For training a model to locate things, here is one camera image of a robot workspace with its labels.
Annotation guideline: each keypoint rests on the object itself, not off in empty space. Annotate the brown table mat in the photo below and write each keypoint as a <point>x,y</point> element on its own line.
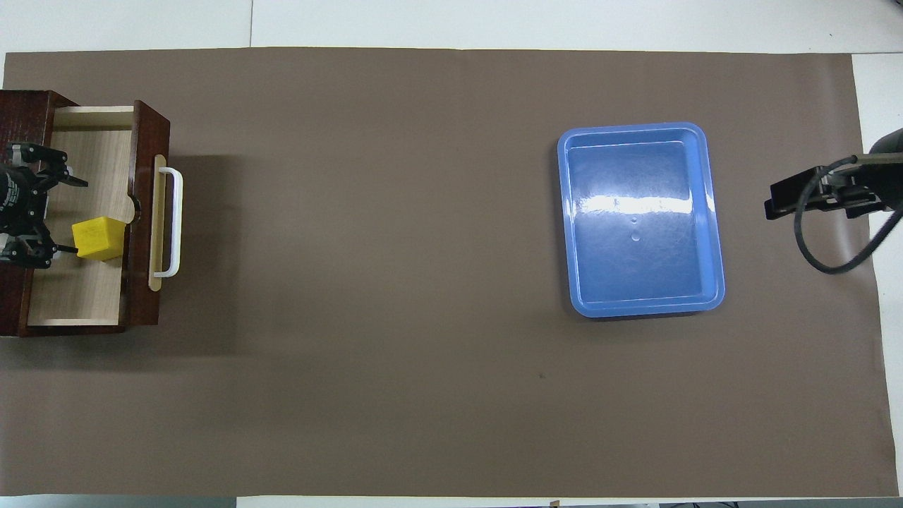
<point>423,317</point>

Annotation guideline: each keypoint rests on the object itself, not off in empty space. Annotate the blue plastic tray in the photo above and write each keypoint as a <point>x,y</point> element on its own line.
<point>642,268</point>

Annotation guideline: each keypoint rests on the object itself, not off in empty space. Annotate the dark wooden drawer cabinet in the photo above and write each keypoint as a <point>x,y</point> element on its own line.
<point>21,116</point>

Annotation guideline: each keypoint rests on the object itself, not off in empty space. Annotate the yellow cube block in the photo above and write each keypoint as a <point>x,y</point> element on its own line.
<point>99,238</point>

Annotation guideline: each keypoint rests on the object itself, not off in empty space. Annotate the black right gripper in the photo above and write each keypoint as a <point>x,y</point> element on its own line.
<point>878,176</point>

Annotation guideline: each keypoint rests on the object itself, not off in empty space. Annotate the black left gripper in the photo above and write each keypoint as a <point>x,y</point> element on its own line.
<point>17,201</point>

